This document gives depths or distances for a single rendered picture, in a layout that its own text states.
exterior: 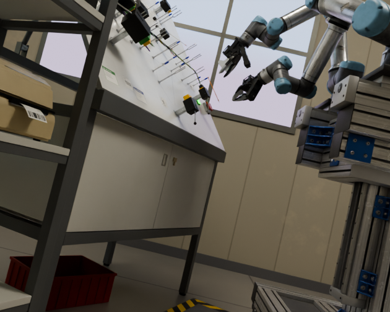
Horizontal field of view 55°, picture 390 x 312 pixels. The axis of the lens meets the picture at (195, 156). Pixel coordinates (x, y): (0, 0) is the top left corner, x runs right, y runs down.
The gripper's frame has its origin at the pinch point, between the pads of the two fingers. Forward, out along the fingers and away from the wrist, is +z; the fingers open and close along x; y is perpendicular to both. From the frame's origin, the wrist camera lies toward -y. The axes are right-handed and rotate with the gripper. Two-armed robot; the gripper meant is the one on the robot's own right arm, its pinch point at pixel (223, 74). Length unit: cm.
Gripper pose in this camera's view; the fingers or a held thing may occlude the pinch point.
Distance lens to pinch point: 210.1
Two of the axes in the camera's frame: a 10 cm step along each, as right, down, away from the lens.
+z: -6.2, 7.6, 1.9
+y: -7.0, -6.4, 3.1
